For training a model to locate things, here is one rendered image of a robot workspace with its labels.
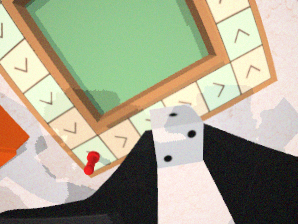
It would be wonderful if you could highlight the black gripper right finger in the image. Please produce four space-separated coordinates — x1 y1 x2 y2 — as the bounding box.
204 124 298 224

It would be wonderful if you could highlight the red pawn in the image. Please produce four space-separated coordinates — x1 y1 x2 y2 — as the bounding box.
84 151 100 175

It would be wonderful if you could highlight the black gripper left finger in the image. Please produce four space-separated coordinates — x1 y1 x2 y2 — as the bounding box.
0 129 158 224

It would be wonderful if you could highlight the white die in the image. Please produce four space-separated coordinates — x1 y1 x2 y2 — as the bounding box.
149 103 204 168

